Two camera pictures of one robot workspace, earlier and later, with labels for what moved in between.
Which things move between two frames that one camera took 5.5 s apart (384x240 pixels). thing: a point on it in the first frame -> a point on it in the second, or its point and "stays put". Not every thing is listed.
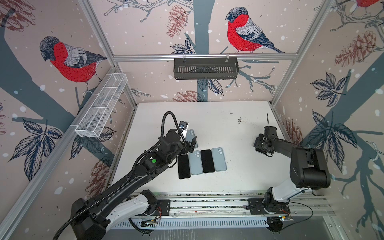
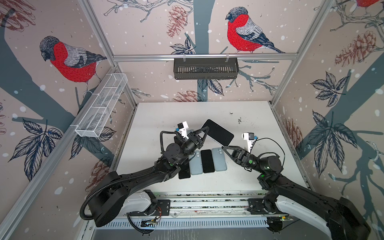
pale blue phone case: x=219 y=159 stays put
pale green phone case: x=195 y=162 stays put
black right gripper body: x=260 y=142 -> x=249 y=161
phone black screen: x=207 y=160 stays put
